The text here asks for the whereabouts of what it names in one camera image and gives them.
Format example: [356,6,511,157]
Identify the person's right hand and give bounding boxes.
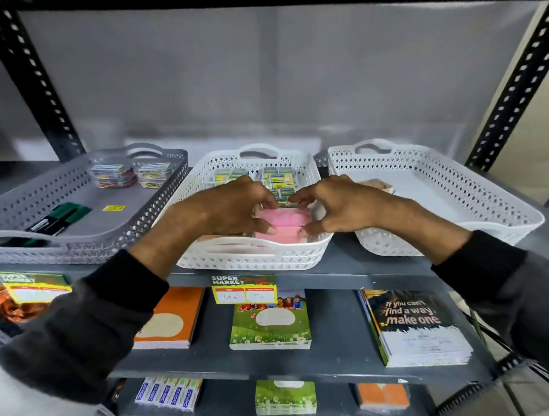
[288,174,389,237]

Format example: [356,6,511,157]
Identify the person's left hand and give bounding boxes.
[188,175,280,241]

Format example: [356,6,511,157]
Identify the translucent plastic backing sheet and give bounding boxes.
[17,2,542,148]

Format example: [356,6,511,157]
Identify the green and black marker pack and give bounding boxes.
[26,202,92,237]
[0,235,49,249]

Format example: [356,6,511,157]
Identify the white perforated plastic basket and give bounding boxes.
[152,143,334,271]
[327,138,546,257]

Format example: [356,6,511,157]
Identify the pile of small yellow-green boxes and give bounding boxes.
[208,166,301,207]

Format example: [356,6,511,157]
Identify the orange cover notebook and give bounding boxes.
[132,286,206,350]
[355,382,411,412]

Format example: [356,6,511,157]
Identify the clear packet of rubber bands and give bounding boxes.
[89,162,138,189]
[136,161,175,189]

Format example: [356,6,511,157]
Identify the yellow and red price label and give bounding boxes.
[0,272,73,305]
[210,274,278,305]

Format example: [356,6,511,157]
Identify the dark grey metal shelf rack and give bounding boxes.
[0,0,549,416]

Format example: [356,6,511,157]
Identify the orange shiny packets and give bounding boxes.
[0,286,34,325]

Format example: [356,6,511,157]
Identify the small brown box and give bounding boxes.
[358,178,395,195]

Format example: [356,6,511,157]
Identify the person's right forearm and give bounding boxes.
[377,199,549,366]

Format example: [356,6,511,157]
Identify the green meadow cover notebook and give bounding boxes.
[229,289,313,351]
[255,380,318,416]

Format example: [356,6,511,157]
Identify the person's left forearm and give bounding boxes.
[0,189,202,406]

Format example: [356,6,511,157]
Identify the pink eraser packet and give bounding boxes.
[256,208,314,229]
[253,227,309,244]

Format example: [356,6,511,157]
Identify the black cover notebook stack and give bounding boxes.
[357,289,474,369]

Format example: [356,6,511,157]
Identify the grey perforated plastic basket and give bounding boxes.
[0,143,189,265]

